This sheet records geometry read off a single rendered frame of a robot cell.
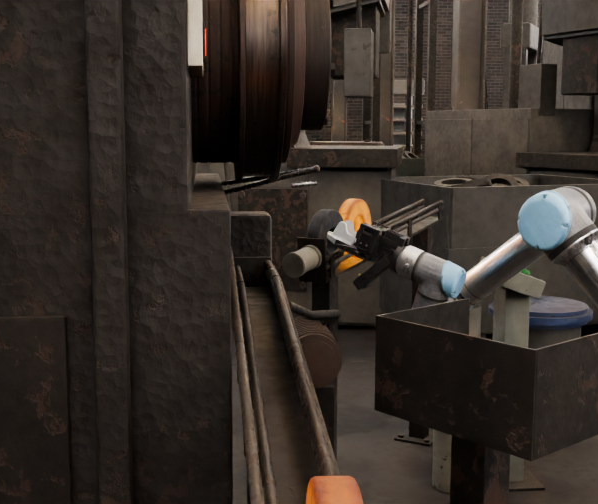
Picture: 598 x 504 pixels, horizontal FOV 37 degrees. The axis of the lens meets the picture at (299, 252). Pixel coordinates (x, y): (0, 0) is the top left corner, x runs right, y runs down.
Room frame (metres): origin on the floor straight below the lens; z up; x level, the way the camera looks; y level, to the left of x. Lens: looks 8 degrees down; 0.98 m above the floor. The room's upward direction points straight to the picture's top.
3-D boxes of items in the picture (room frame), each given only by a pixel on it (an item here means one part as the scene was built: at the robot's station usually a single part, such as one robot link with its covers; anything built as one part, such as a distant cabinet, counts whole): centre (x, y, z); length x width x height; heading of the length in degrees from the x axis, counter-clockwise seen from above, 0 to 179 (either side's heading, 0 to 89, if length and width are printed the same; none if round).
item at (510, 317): (2.44, -0.58, 0.31); 0.24 x 0.16 x 0.62; 6
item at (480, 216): (4.26, -0.95, 0.39); 1.03 x 0.83 x 0.77; 111
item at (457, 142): (5.96, -1.33, 0.55); 1.10 x 0.53 x 1.10; 26
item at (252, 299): (1.71, 0.08, 0.66); 0.19 x 0.07 x 0.01; 6
